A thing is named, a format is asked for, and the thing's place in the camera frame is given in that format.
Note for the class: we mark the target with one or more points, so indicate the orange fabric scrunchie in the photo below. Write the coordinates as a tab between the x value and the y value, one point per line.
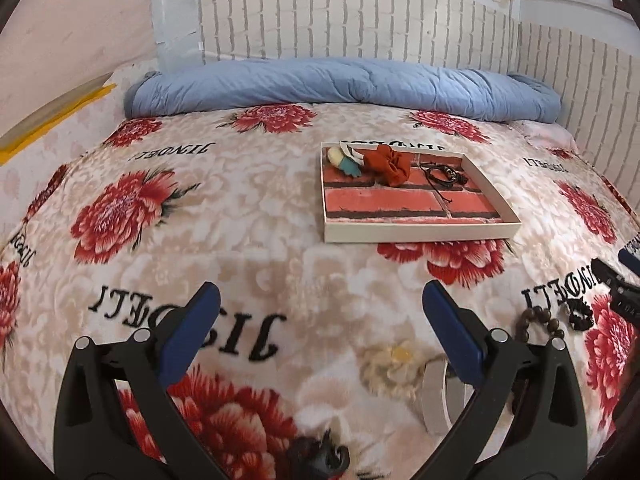
391	167

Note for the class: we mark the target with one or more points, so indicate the cream jewelry tray red lining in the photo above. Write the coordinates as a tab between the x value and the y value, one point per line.
447	198

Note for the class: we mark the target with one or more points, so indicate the black scrunchie with charms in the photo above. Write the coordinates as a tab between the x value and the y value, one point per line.
580	315

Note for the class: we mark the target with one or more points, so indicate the clear plastic sheet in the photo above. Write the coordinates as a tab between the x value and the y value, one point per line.
177	30

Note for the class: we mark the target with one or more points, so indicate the floral fleece blanket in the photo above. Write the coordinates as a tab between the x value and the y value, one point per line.
159	205

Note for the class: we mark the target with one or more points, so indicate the black claw hair clip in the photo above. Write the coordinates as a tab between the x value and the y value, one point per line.
317	459

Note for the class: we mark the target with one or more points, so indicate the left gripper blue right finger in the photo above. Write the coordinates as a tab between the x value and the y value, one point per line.
525	418

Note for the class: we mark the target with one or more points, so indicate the rolled blue quilt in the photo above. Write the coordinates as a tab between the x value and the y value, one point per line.
474	94

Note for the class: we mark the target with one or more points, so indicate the pink headboard cushion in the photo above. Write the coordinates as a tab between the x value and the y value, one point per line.
54	51

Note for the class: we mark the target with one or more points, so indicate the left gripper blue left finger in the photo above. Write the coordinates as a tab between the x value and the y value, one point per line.
92	436

